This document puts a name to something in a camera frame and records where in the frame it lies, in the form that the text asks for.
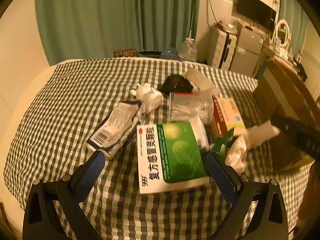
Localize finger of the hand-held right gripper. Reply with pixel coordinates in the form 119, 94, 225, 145
271, 114, 292, 134

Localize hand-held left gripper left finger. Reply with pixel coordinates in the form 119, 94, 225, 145
22, 149, 107, 240

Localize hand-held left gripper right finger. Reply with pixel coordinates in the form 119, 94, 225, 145
205, 151, 288, 240

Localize white rounded object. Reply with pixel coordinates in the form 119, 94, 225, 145
246, 119, 281, 148

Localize brown cardboard box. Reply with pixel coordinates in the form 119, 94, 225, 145
254, 55, 318, 172

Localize orange and cream medicine box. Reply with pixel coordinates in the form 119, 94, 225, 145
211, 96, 247, 137

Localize black white snack packet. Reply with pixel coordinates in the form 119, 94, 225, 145
86, 99, 151, 158

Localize green and white medicine box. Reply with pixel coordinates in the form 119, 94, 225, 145
136, 121, 209, 195

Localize crumpled white tissue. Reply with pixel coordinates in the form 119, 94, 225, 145
224, 134, 251, 173

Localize small dark green box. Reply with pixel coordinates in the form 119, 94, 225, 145
212, 127, 236, 156

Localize white dressing table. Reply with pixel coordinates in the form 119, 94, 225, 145
260, 37, 305, 68

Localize clear zip bag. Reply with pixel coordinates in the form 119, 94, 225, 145
168, 92, 215, 125

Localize checked bed sheet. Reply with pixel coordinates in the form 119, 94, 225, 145
3, 57, 311, 240

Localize silver mini fridge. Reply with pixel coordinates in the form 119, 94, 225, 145
229, 25, 267, 77

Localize white oval vanity mirror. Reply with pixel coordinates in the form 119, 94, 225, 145
273, 19, 293, 48

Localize white suitcase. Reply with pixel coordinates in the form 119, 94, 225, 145
207, 26, 238, 70

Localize narrow green curtain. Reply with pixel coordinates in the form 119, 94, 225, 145
278, 0, 308, 56

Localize clear plastic bag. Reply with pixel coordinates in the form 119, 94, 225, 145
219, 17, 241, 35

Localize large clear water jug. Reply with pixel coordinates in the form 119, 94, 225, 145
176, 37, 198, 62

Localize floral patterned bag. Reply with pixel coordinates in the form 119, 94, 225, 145
113, 48, 138, 58

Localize crushed blue plastic bottles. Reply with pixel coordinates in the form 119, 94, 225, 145
159, 46, 181, 60

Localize pile of black shoes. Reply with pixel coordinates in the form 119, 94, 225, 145
137, 51, 163, 58

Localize wide green curtain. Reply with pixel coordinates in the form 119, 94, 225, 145
34, 0, 201, 66

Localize black wall television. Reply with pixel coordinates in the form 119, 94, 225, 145
236, 0, 278, 30

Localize dark wall cable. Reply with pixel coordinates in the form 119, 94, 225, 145
206, 0, 218, 27

